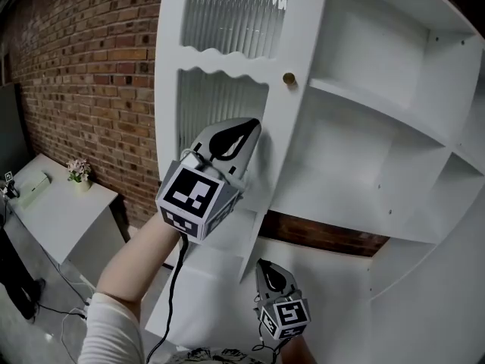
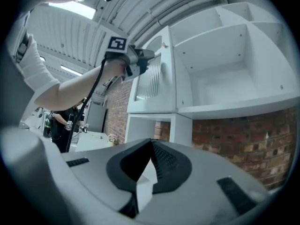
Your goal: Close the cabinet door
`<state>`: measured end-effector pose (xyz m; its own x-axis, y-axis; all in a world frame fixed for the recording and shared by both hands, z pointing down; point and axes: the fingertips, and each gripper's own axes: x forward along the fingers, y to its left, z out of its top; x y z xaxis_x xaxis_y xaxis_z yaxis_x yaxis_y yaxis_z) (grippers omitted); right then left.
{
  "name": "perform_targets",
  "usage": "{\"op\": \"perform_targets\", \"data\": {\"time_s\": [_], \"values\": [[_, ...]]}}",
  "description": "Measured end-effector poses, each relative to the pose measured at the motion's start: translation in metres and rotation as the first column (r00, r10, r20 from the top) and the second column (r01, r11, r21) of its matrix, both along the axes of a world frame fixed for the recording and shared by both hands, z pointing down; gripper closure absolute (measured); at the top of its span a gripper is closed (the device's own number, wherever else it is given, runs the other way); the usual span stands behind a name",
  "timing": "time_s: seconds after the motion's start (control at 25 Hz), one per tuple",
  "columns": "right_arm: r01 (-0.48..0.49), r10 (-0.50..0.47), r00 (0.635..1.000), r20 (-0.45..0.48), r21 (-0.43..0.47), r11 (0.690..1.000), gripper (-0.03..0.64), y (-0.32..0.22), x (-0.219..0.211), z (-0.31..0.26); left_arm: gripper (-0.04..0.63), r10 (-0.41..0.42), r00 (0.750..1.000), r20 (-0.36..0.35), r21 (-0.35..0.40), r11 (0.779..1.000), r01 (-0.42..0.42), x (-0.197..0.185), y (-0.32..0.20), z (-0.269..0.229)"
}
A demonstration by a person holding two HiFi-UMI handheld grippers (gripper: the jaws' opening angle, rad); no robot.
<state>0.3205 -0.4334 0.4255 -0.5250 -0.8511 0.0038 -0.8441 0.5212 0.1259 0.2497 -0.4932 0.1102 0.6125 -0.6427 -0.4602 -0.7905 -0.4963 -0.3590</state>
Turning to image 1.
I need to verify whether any person's printed white shirt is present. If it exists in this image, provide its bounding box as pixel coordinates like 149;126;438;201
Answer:
77;291;278;364

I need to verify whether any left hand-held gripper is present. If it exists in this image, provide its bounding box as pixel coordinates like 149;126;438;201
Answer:
155;117;263;246

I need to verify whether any white shelf cabinet desk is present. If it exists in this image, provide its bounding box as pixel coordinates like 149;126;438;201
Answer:
153;0;485;311

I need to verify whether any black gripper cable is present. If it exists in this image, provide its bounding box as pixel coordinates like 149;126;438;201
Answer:
145;232;189;364
251;315;293;356

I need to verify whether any potted pink flower plant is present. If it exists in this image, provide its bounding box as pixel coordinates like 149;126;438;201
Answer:
66;158;93;193

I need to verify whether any grey leaning board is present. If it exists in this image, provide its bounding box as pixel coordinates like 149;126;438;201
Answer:
0;83;30;174

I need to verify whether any person's left forearm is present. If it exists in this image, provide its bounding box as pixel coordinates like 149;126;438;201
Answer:
94;212;183;307

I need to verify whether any person's right forearm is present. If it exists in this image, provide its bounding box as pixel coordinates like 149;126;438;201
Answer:
281;333;320;364

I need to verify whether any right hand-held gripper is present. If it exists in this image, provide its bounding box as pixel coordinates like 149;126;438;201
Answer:
254;259;311;341

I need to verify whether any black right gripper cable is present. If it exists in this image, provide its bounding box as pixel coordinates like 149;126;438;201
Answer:
251;315;293;356

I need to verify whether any white glass cabinet door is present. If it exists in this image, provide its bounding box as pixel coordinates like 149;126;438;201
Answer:
153;0;330;284

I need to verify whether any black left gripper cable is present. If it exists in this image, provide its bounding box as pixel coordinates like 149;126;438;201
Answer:
145;232;189;364

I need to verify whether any black floor cable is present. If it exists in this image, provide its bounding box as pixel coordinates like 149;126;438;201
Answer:
36;302;87;319

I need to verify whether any small white side table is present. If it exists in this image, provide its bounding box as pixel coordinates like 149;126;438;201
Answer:
2;153;128;277

